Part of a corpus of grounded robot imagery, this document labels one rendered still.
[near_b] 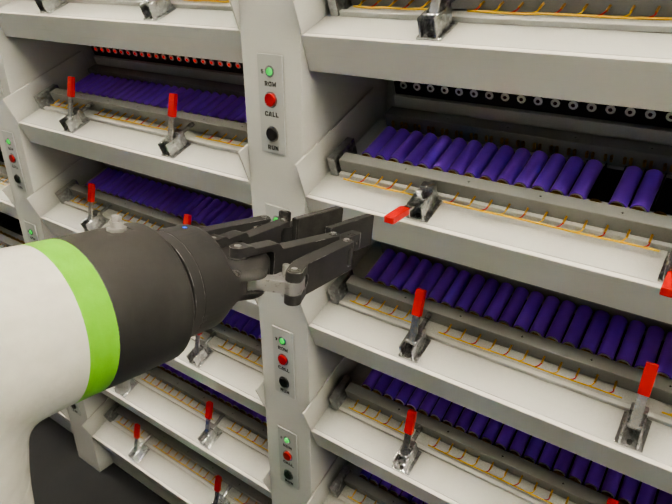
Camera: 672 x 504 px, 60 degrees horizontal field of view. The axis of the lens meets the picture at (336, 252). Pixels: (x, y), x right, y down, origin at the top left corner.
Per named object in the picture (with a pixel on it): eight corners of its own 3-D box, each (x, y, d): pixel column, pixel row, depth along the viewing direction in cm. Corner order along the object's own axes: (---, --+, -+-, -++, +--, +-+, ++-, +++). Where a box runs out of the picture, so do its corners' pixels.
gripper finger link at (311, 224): (296, 251, 52) (290, 249, 53) (341, 236, 58) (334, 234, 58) (298, 219, 51) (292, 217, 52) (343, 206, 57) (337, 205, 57)
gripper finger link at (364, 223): (324, 226, 50) (331, 228, 50) (367, 213, 56) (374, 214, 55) (321, 259, 51) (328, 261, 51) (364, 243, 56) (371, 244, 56)
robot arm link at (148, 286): (116, 246, 29) (18, 208, 34) (123, 443, 33) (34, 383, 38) (206, 224, 34) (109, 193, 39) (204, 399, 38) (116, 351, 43)
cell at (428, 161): (452, 147, 76) (429, 176, 73) (440, 145, 77) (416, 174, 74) (451, 135, 75) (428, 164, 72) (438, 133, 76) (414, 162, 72)
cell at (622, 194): (622, 167, 65) (603, 203, 61) (638, 163, 63) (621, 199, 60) (629, 180, 65) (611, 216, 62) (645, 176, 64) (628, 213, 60)
